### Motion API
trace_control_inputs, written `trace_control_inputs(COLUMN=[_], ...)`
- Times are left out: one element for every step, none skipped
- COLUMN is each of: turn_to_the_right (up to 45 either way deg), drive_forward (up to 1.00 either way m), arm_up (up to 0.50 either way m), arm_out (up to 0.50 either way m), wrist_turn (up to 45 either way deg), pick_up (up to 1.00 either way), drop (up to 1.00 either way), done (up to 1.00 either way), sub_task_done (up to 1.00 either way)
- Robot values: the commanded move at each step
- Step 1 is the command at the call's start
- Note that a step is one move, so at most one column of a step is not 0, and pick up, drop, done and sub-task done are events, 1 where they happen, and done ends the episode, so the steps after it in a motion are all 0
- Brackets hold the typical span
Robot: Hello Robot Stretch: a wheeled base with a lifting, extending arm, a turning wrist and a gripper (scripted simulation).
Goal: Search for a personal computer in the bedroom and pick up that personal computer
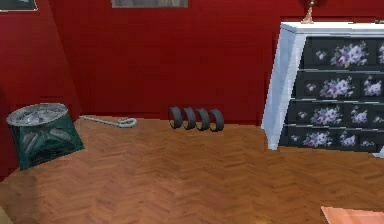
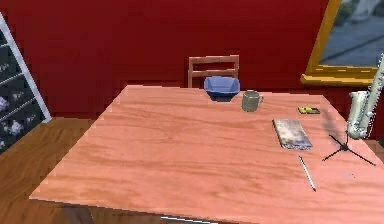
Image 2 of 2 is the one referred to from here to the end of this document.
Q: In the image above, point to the white pencil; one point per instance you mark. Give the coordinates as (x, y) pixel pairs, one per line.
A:
(307, 173)

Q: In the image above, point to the yellow framed window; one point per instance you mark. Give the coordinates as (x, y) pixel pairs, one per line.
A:
(350, 43)

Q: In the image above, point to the white framed dark shelf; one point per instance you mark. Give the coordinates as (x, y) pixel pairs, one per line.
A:
(15, 96)

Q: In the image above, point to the grey-green mug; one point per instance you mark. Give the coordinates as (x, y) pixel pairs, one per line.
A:
(250, 101)

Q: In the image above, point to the pink wooden table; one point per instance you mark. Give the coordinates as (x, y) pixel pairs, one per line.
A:
(186, 150)

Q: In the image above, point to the grey worn book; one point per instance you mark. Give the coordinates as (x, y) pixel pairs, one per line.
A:
(292, 134)

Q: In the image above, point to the blue square bowl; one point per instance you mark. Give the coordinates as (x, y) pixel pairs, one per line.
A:
(221, 87)

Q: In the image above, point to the pale saxophone on black stand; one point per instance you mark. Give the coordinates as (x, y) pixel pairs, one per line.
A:
(361, 113)

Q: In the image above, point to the wooden slatted chair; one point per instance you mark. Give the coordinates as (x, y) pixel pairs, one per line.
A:
(213, 71)

